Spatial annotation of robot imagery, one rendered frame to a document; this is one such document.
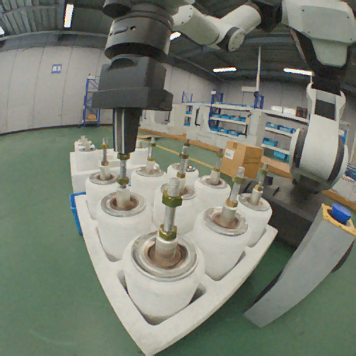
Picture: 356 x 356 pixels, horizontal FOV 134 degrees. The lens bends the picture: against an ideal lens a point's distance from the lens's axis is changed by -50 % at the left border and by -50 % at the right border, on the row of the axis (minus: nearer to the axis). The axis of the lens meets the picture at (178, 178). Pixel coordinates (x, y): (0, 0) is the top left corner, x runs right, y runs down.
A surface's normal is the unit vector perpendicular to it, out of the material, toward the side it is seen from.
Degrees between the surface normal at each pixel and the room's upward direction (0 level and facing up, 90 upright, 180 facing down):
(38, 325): 0
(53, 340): 0
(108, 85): 90
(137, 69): 90
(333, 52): 133
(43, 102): 90
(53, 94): 90
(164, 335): 0
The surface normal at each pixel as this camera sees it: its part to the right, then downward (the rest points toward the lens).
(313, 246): -0.76, 0.13
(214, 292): 0.14, -0.92
